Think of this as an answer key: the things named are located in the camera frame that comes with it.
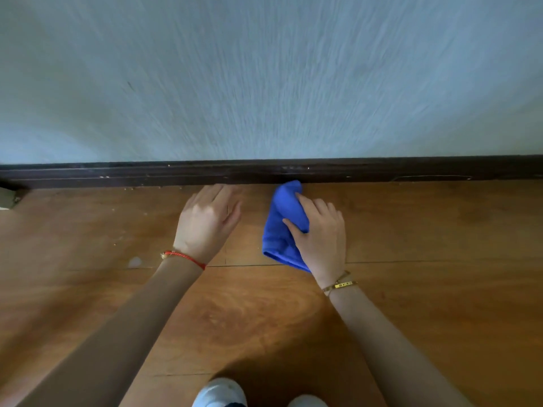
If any person's right hand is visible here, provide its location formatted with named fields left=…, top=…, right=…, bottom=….
left=283, top=193, right=347, bottom=289

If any person's right forearm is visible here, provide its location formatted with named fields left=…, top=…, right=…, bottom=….
left=327, top=285, right=473, bottom=407

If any gold bracelet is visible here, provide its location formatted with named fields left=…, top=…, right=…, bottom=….
left=321, top=270, right=358, bottom=297

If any red string bracelet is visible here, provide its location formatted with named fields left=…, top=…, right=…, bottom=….
left=160, top=250, right=207, bottom=271

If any dark wooden baseboard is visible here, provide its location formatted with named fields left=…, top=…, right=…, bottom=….
left=0, top=155, right=543, bottom=190

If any blue microfiber cloth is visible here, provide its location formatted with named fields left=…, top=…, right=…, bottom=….
left=262, top=180, right=312, bottom=273

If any person's left forearm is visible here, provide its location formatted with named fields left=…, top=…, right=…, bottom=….
left=16, top=257, right=204, bottom=407

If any white shoe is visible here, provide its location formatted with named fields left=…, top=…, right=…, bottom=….
left=192, top=378, right=248, bottom=407
left=288, top=394, right=328, bottom=407

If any person's left hand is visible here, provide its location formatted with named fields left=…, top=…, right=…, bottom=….
left=173, top=184, right=242, bottom=265

